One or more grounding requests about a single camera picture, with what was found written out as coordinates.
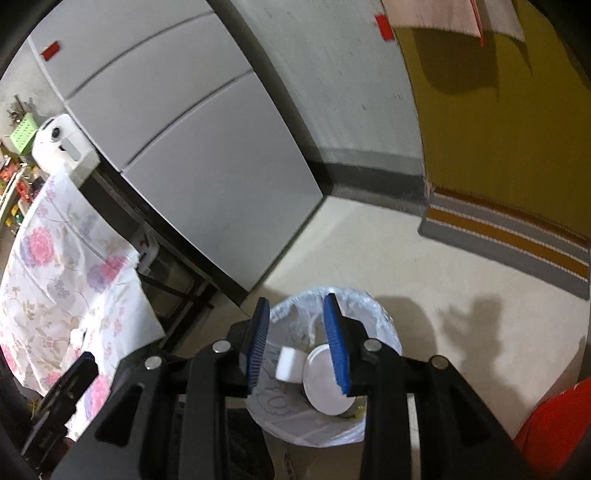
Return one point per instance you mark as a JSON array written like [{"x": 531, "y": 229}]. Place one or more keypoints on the red cloth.
[{"x": 558, "y": 424}]

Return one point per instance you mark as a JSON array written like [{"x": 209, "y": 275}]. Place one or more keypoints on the white stool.
[{"x": 148, "y": 258}]

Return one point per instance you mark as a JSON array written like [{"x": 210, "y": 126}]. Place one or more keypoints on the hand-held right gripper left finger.
[{"x": 258, "y": 341}]

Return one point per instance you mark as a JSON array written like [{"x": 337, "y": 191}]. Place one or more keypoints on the white rice cooker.
[{"x": 55, "y": 147}]

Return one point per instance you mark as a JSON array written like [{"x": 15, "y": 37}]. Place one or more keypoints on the hanging pale cloth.
[{"x": 438, "y": 14}]

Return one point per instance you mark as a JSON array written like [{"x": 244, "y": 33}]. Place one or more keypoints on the green plastic basket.
[{"x": 23, "y": 134}]

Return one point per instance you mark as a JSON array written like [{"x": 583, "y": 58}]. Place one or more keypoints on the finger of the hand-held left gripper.
[{"x": 69, "y": 383}]

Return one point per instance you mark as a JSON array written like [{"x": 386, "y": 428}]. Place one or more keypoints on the white crumpled paper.
[{"x": 77, "y": 337}]

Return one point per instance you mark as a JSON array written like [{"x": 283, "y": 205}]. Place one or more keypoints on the red sticker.
[
  {"x": 51, "y": 51},
  {"x": 383, "y": 27}
]

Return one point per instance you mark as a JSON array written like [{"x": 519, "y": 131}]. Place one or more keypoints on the floral tablecloth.
[{"x": 46, "y": 277}]

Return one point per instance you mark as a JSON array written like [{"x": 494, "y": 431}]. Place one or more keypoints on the dark table frame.
[{"x": 184, "y": 281}]

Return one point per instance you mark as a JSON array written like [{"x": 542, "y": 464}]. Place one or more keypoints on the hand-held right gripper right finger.
[{"x": 333, "y": 341}]

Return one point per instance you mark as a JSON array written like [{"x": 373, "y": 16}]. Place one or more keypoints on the grey refrigerator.
[{"x": 184, "y": 161}]

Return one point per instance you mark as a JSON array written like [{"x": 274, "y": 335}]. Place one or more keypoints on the striped floor mat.
[{"x": 508, "y": 235}]

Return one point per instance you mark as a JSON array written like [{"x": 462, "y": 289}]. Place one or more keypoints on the white foam block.
[{"x": 291, "y": 364}]

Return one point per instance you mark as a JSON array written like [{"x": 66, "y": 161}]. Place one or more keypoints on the trash bin with white liner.
[{"x": 295, "y": 415}]

